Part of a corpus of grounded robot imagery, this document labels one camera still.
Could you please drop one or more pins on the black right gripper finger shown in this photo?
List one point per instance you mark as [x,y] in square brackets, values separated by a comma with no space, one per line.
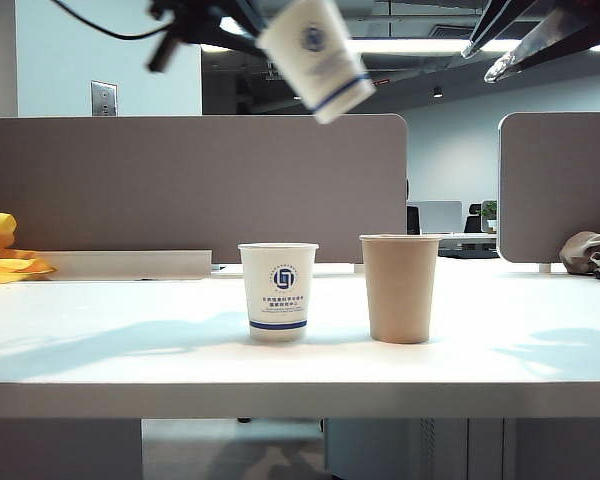
[570,35]
[510,22]

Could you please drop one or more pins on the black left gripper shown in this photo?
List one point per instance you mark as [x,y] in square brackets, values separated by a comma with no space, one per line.
[190,17]

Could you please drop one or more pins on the white paper cup blue logo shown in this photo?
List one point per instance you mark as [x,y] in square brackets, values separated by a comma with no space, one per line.
[320,60]
[279,280]

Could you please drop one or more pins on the black ceiling spotlight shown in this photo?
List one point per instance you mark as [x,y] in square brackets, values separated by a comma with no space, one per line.
[437,92]

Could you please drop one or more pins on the long ceiling light strip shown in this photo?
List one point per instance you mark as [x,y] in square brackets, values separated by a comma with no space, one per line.
[410,46]

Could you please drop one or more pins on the red ceiling sign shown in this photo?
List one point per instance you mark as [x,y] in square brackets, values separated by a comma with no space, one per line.
[380,81]

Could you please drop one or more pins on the narrow grey desk partition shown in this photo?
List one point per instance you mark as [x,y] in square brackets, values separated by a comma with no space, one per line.
[560,190]

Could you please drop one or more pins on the wide grey desk partition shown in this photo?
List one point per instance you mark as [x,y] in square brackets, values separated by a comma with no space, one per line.
[180,185]

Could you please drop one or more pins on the small green potted plant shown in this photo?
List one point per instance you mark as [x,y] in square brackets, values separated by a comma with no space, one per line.
[490,211]

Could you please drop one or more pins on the black office chair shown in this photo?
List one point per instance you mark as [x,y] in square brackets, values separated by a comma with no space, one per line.
[474,219]

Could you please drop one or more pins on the white background desk screen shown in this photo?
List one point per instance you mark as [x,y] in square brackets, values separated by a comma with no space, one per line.
[437,216]

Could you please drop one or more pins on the white background desk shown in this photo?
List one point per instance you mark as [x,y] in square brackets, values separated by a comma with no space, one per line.
[472,241]

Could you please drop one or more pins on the plain brown paper cup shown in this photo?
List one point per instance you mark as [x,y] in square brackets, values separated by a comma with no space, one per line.
[400,290]

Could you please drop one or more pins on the yellow crumpled cloth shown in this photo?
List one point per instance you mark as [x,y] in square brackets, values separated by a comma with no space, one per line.
[0,264]

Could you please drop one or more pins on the grey desk side panel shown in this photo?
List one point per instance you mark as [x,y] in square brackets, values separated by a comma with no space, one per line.
[565,450]
[60,450]

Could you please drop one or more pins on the grey under-desk cabinet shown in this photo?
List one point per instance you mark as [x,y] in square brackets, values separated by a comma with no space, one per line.
[380,450]

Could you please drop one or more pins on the metal wall switch plate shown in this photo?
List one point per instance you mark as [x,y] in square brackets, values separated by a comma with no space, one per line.
[104,98]

